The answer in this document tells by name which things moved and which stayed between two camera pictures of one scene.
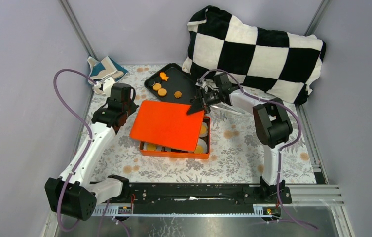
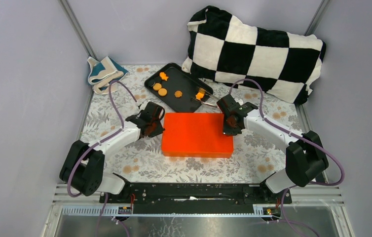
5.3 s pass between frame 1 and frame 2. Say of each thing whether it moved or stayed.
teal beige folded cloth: stayed
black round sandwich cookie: stayed
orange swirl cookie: stayed
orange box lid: moved
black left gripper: moved
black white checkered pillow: stayed
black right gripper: moved
